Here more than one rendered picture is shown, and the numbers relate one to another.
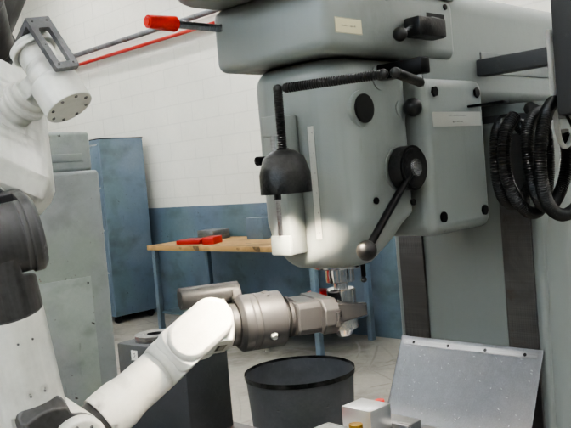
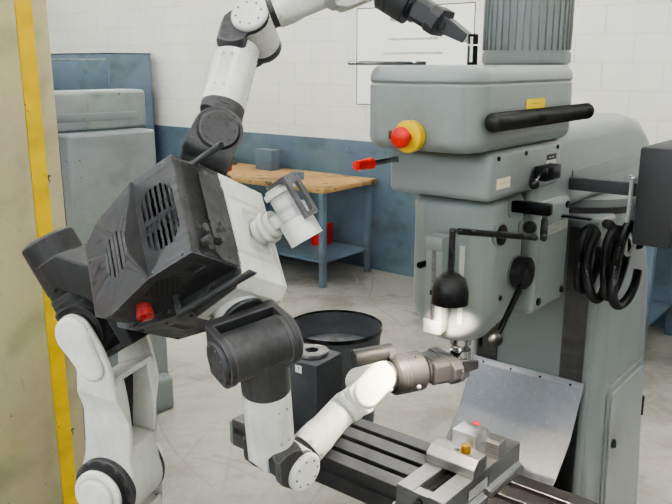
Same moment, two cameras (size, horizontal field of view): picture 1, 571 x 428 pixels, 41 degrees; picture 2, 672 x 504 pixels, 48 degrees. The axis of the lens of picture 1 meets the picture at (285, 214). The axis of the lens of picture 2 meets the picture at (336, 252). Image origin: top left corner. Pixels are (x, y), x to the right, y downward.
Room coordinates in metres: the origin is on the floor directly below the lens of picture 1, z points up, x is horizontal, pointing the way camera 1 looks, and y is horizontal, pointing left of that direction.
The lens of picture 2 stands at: (-0.32, 0.37, 1.89)
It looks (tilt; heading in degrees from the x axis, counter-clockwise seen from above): 14 degrees down; 354
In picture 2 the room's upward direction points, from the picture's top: straight up
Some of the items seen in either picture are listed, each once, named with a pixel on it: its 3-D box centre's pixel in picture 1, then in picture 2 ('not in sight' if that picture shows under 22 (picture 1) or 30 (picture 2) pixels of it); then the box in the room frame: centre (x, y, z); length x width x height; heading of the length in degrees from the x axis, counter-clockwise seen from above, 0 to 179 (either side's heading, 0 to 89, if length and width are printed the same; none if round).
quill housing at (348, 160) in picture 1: (332, 165); (465, 261); (1.25, -0.08, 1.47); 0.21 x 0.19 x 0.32; 45
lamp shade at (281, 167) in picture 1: (284, 171); (450, 287); (1.07, 0.00, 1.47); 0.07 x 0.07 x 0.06
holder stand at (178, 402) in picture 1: (173, 380); (297, 379); (1.63, 0.27, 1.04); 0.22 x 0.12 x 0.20; 49
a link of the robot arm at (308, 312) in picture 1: (290, 318); (425, 369); (1.21, 0.01, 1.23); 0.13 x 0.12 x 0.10; 21
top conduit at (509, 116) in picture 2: not in sight; (543, 116); (1.17, -0.21, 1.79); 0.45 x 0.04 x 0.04; 135
